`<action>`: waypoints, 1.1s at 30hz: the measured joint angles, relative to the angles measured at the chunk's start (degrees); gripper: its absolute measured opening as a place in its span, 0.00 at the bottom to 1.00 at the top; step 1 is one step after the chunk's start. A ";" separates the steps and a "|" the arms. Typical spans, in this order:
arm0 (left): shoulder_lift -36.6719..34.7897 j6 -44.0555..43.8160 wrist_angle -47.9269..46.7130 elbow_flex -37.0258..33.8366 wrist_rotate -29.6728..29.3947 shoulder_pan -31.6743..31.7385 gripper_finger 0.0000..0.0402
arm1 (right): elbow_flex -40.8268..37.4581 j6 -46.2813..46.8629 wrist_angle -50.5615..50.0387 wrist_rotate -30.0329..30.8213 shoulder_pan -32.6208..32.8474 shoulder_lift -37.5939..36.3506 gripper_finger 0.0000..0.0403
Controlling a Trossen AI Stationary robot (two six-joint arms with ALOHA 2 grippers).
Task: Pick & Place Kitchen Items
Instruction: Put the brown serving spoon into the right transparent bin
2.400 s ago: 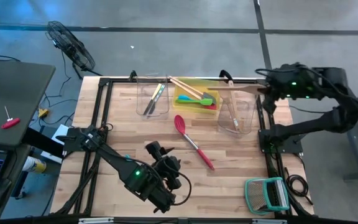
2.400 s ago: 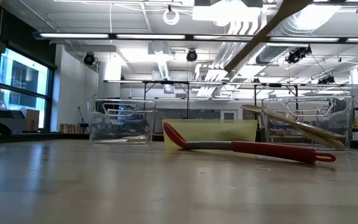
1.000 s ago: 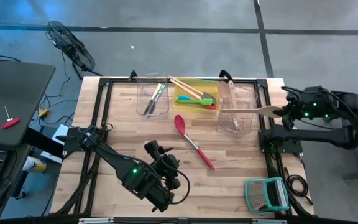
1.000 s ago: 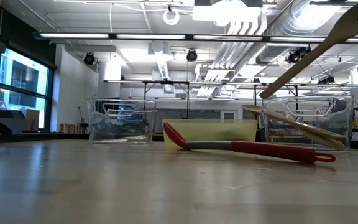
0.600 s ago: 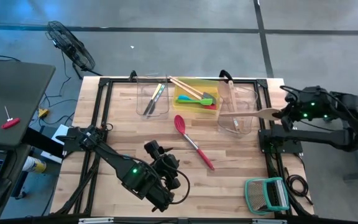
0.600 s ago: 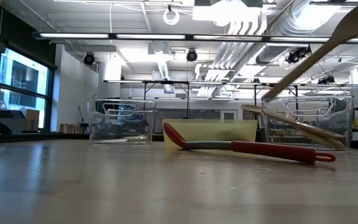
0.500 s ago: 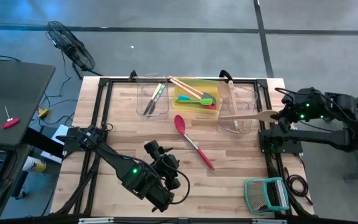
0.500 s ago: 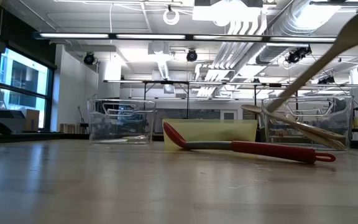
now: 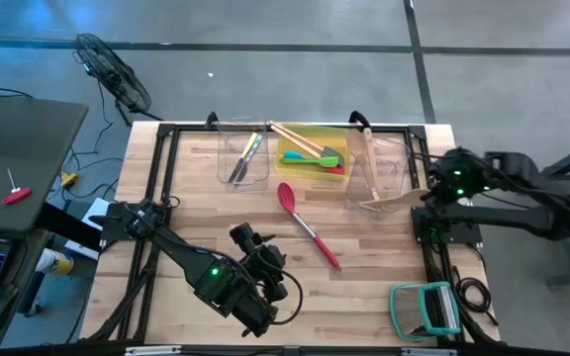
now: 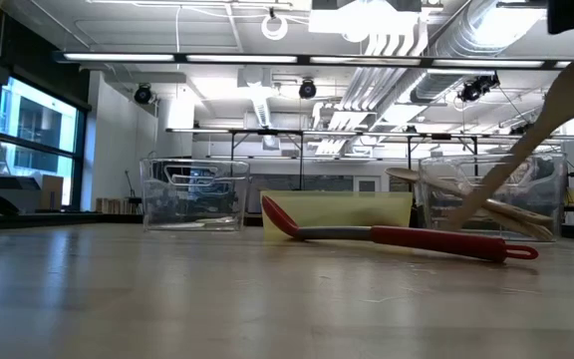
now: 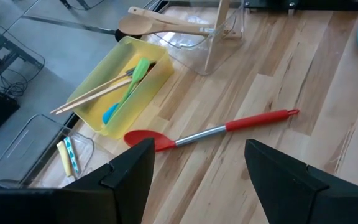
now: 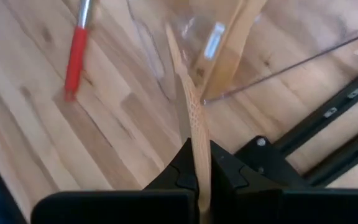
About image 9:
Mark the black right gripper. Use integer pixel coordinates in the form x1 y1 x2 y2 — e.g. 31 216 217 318
426 146 479 206

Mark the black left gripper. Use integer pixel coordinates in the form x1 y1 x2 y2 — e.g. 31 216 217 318
229 222 290 304

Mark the pale wooden spoon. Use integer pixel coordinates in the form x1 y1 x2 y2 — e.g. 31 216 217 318
362 188 430 210

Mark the red slotted spoon steel shaft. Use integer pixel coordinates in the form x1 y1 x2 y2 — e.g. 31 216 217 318
276 181 343 272

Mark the teal handled kitchen knife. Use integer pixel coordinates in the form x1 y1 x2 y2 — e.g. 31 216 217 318
235 133 265 185

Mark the green silicone spatula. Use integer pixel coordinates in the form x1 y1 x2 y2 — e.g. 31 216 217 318
280 155 340 169

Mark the wooden spatula red silicone head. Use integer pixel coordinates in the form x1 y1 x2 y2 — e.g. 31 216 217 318
269 125 347 177

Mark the wooden spatula grey silicone head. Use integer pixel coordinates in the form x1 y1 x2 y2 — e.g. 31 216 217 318
267 120 346 167

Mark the clear plastic bin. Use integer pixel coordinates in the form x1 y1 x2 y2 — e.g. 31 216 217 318
215 117 271 193
343 133 414 216

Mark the yellow plastic bin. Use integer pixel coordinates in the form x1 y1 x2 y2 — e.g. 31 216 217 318
273 123 351 182

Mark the teal framed mandoline slicer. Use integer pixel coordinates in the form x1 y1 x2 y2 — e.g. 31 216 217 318
388 280 463 343

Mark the white flat box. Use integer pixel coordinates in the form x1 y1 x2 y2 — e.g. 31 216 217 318
63 196 113 262

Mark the yellow and white can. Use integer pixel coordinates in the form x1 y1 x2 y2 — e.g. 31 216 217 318
34 246 75 277

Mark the black floor fan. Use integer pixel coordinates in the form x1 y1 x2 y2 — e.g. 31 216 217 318
71 32 165 128

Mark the dark grey desk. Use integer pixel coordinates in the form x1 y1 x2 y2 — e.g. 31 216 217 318
0 91 91 350

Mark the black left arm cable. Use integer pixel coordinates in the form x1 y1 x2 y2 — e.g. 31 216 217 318
259 254 305 327

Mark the black aluminium table frame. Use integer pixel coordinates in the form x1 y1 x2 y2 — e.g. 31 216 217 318
79 121 502 347

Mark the coiled black cable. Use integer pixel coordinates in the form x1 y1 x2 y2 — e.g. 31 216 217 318
451 265 500 327

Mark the silver table edge bracket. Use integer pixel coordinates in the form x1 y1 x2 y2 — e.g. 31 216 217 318
124 345 183 356
400 346 459 356

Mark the black floor cable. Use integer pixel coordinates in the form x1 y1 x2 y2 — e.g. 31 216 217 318
59 81 123 199

